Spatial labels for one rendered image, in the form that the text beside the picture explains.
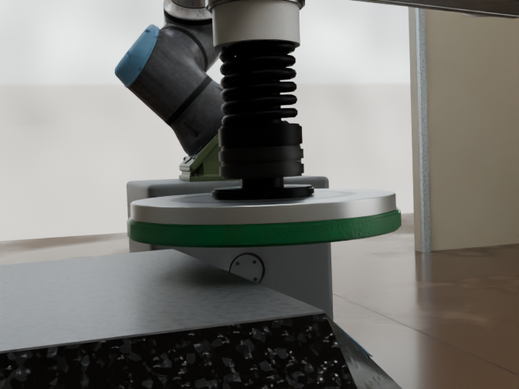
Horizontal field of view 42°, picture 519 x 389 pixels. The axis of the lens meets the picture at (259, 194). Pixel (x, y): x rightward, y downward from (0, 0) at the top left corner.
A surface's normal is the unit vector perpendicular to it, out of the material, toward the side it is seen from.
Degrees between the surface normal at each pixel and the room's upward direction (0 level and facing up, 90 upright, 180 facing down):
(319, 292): 90
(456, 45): 90
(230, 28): 90
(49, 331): 0
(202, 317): 0
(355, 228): 90
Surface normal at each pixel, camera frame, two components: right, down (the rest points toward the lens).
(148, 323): -0.04, -1.00
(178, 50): 0.53, -0.47
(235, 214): -0.15, 0.06
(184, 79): 0.37, -0.15
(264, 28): 0.15, 0.04
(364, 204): 0.69, 0.01
